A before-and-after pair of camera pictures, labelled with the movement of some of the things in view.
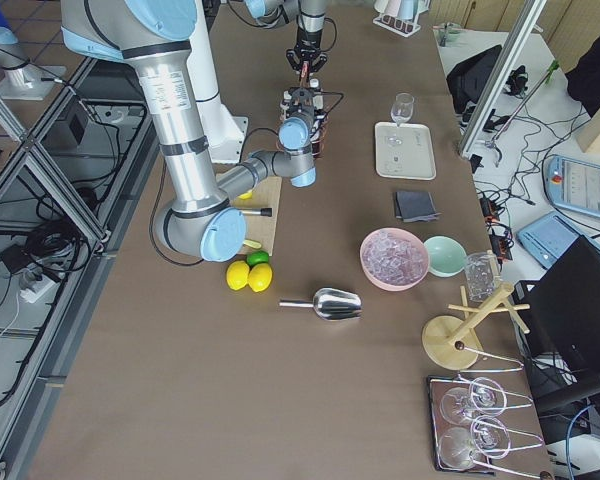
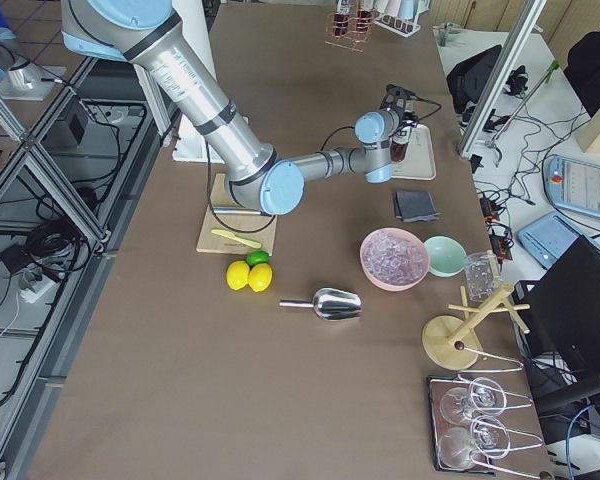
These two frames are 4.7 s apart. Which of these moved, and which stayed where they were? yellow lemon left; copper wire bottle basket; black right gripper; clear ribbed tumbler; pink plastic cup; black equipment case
Moved: black right gripper; copper wire bottle basket
Stayed: pink plastic cup; black equipment case; clear ribbed tumbler; yellow lemon left
